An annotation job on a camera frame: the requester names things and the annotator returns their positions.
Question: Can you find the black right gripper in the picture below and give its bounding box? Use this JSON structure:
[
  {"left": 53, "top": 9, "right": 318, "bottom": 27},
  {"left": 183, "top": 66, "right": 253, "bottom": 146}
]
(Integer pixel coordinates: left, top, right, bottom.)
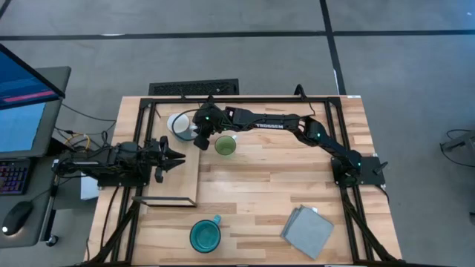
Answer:
[{"left": 191, "top": 102, "right": 217, "bottom": 151}]

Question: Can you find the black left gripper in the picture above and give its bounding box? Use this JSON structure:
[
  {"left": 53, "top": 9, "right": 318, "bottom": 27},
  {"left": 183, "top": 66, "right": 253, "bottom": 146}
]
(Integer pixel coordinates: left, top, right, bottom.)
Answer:
[{"left": 148, "top": 136, "right": 186, "bottom": 183}]

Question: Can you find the small teal mug white handle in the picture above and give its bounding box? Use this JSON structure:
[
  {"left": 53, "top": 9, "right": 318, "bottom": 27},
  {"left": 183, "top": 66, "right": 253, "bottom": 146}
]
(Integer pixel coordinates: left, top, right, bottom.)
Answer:
[{"left": 166, "top": 112, "right": 198, "bottom": 142}]

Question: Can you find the green ribbed mug white handle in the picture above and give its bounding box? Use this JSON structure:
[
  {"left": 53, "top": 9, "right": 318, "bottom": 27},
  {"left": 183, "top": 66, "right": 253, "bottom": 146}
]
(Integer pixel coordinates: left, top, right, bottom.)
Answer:
[{"left": 214, "top": 134, "right": 238, "bottom": 156}]

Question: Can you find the large teal speckled mug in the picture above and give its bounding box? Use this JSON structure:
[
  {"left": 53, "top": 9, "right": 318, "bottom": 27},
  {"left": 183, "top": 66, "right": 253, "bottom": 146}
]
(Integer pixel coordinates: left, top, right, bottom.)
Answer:
[{"left": 189, "top": 214, "right": 223, "bottom": 254}]

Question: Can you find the white box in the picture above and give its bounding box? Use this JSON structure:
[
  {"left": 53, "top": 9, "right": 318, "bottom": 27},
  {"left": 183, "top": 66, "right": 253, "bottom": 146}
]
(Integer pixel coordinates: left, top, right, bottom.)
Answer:
[{"left": 80, "top": 173, "right": 100, "bottom": 201}]

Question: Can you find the grey desk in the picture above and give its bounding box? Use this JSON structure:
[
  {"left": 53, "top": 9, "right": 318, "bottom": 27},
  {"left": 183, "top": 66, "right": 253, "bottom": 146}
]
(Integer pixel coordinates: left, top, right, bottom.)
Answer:
[{"left": 0, "top": 148, "right": 62, "bottom": 249}]

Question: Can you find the grey folded cloth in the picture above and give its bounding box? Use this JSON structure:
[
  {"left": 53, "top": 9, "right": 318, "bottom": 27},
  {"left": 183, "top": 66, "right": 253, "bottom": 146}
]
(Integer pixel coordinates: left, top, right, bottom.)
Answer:
[{"left": 280, "top": 205, "right": 335, "bottom": 260}]

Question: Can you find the grey framed blue screen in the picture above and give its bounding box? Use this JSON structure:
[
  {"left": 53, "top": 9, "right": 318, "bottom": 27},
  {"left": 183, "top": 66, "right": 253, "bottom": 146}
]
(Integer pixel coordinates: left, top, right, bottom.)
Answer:
[{"left": 0, "top": 66, "right": 72, "bottom": 159}]

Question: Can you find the backlit black keyboard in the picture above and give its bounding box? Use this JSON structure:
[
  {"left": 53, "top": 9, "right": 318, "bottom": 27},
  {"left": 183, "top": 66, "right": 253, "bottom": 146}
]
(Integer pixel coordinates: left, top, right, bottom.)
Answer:
[{"left": 0, "top": 158, "right": 32, "bottom": 197}]

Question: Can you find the black computer mouse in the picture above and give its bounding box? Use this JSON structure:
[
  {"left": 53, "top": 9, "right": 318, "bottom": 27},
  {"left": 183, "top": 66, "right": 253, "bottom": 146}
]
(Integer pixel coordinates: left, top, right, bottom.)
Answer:
[{"left": 1, "top": 200, "right": 33, "bottom": 237}]

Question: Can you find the tilted computer monitor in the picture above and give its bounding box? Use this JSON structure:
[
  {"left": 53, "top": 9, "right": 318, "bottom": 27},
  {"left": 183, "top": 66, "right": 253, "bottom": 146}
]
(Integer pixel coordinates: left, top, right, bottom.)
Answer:
[{"left": 0, "top": 43, "right": 67, "bottom": 111}]

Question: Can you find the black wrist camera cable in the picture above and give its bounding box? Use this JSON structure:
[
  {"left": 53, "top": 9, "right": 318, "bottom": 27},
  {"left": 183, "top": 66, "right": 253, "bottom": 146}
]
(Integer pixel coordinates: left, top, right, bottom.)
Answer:
[{"left": 171, "top": 108, "right": 204, "bottom": 142}]

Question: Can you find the wooden shelf black metal frame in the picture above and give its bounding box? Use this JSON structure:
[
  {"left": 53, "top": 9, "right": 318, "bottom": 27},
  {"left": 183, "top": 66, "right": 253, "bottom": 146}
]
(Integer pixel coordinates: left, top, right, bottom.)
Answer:
[{"left": 131, "top": 107, "right": 201, "bottom": 208}]

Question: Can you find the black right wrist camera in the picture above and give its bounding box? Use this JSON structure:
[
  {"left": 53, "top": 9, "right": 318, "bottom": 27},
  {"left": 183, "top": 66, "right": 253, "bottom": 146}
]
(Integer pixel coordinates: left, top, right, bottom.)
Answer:
[{"left": 213, "top": 110, "right": 230, "bottom": 131}]

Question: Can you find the black aluminium table frame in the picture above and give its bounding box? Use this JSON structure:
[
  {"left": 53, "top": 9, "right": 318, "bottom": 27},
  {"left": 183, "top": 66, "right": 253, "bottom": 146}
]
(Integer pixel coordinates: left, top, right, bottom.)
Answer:
[{"left": 84, "top": 95, "right": 406, "bottom": 266}]

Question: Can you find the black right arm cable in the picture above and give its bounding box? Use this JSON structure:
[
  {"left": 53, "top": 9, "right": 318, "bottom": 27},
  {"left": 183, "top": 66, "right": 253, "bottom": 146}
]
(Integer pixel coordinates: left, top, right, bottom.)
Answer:
[{"left": 294, "top": 84, "right": 316, "bottom": 116}]

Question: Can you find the black stand with cables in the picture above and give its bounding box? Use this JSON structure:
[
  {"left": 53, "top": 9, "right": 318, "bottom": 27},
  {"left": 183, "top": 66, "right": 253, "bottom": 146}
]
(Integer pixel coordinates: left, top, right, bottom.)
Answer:
[{"left": 439, "top": 128, "right": 475, "bottom": 168}]

